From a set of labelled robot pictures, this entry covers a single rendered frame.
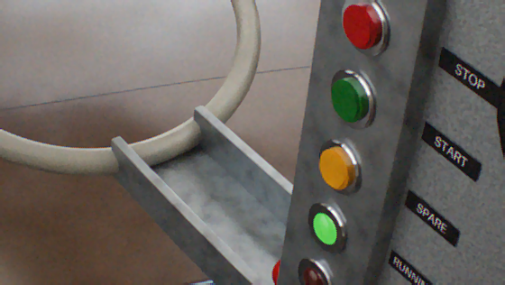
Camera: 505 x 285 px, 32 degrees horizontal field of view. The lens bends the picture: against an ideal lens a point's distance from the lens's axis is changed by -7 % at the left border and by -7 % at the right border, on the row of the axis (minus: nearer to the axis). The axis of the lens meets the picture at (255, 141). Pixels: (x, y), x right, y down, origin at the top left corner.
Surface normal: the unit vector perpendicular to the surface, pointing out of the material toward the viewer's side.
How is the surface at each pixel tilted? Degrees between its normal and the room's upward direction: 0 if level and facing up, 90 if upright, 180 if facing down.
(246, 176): 90
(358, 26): 90
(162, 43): 0
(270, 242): 0
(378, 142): 90
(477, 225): 90
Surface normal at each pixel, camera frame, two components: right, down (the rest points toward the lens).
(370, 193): -0.79, 0.32
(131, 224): 0.10, -0.79
